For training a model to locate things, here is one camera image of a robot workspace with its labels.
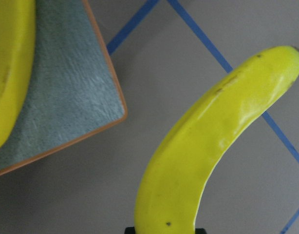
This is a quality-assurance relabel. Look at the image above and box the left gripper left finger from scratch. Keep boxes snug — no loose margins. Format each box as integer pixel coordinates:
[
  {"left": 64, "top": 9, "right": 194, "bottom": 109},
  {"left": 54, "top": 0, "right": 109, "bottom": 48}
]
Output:
[{"left": 124, "top": 227, "right": 136, "bottom": 234}]

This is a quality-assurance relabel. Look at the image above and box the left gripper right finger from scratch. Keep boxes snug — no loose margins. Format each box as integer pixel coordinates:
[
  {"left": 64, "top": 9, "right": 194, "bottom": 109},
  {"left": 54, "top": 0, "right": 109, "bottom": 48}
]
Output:
[{"left": 195, "top": 228, "right": 206, "bottom": 234}]

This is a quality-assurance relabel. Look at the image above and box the yellow banana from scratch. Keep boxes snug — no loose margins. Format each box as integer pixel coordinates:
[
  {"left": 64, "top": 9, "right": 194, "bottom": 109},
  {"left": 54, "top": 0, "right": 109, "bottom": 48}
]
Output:
[
  {"left": 0, "top": 0, "right": 36, "bottom": 147},
  {"left": 134, "top": 46, "right": 299, "bottom": 234}
]

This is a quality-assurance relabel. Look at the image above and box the grey square plate orange rim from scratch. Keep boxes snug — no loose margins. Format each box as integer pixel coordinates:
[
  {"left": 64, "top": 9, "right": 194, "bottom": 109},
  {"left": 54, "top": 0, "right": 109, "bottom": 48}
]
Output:
[{"left": 0, "top": 0, "right": 127, "bottom": 176}]

